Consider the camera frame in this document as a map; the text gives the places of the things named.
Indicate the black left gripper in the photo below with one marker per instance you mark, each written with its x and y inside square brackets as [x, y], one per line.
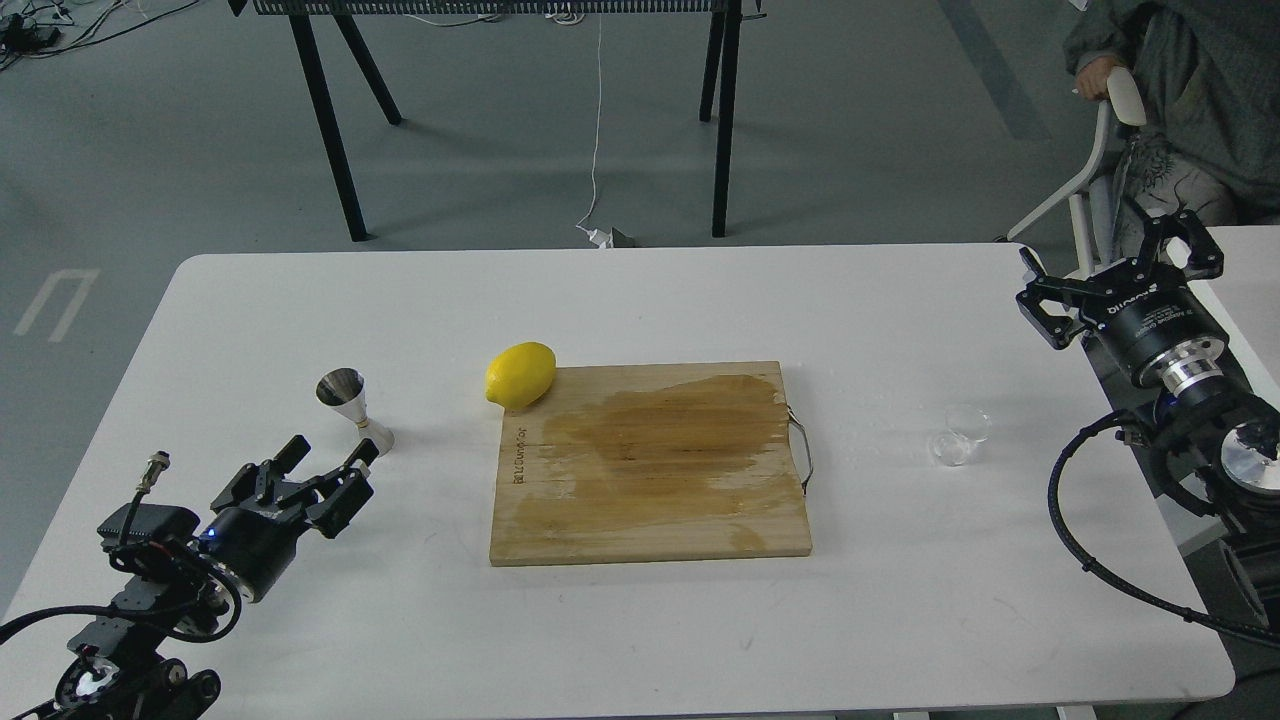
[252, 544]

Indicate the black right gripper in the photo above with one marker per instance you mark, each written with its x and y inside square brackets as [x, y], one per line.
[1146, 317]

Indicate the steel double jigger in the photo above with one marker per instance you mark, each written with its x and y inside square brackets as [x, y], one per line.
[343, 390]

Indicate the small clear glass cup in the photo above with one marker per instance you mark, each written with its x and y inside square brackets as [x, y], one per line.
[966, 427]

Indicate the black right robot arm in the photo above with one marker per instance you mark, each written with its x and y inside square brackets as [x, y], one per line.
[1210, 442]

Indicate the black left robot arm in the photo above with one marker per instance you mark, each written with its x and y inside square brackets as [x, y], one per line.
[190, 584]

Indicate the white office chair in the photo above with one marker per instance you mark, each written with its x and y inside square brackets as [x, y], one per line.
[1089, 195]

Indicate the white side table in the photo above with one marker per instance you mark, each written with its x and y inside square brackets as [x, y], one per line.
[1245, 299]

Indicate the person in grey hoodie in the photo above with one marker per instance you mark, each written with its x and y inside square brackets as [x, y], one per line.
[1207, 72]

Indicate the yellow lemon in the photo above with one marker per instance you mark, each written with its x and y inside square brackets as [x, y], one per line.
[520, 375]

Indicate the wooden cutting board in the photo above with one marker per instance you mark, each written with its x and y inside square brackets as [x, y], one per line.
[650, 463]

